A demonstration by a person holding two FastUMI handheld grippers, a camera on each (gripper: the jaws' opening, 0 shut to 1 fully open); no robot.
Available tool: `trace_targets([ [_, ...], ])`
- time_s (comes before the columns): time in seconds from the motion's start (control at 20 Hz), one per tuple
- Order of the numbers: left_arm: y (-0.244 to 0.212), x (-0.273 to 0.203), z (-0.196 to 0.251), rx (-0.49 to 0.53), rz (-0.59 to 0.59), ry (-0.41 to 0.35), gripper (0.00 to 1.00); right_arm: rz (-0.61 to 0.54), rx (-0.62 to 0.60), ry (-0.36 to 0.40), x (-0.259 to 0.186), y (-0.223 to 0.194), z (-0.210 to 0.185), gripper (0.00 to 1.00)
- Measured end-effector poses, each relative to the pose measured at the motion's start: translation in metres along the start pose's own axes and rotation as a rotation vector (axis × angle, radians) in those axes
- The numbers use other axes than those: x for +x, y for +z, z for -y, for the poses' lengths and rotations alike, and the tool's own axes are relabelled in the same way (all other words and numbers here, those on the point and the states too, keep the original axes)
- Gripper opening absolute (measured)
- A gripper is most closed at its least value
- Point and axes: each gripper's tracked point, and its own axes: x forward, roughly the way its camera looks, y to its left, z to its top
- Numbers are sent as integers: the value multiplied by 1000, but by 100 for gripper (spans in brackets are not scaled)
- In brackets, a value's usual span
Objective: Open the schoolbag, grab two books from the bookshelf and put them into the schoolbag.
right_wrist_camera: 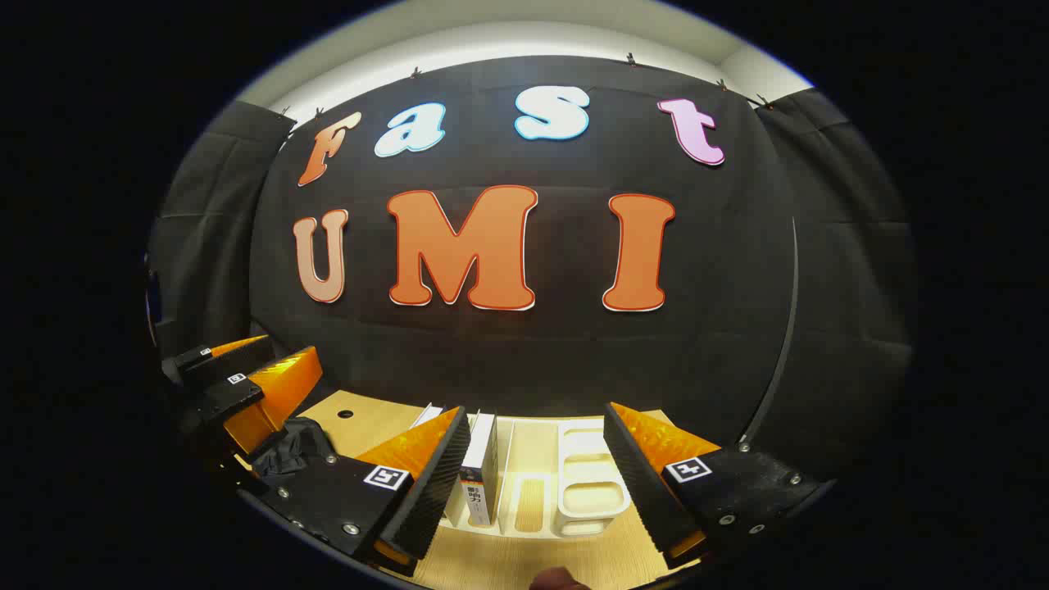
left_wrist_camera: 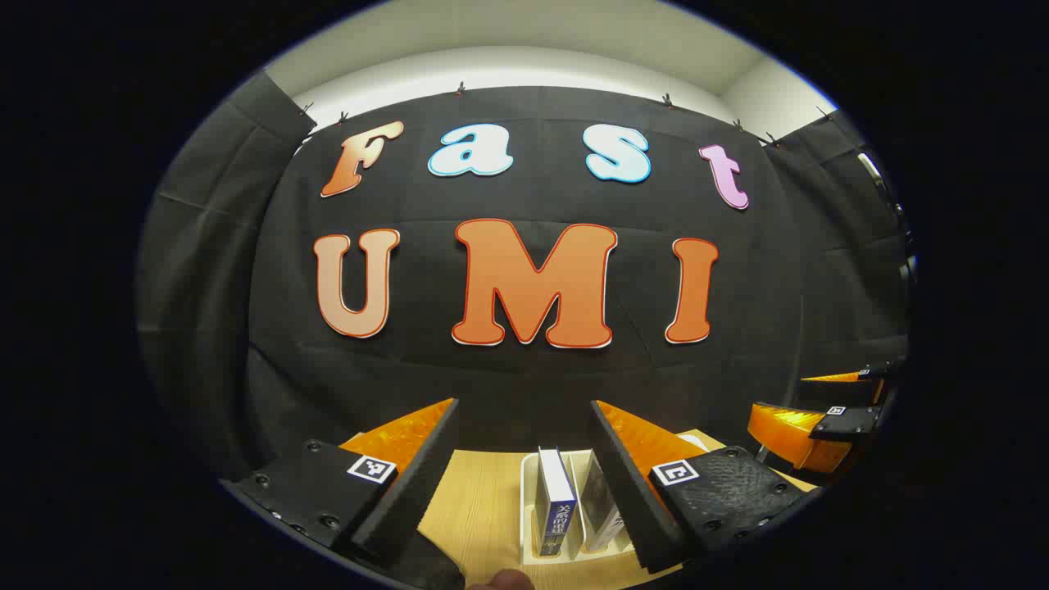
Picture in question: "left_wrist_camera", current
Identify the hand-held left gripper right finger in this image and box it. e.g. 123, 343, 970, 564
590, 400, 809, 575

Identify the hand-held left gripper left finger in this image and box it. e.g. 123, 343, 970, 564
221, 398, 461, 568

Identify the grey portrait book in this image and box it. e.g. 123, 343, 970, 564
581, 455, 633, 555

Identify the blue book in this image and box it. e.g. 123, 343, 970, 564
534, 447, 579, 559

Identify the white bookshelf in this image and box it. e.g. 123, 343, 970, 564
520, 431, 715, 566

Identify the metal pole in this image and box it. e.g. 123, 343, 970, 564
856, 152, 917, 284

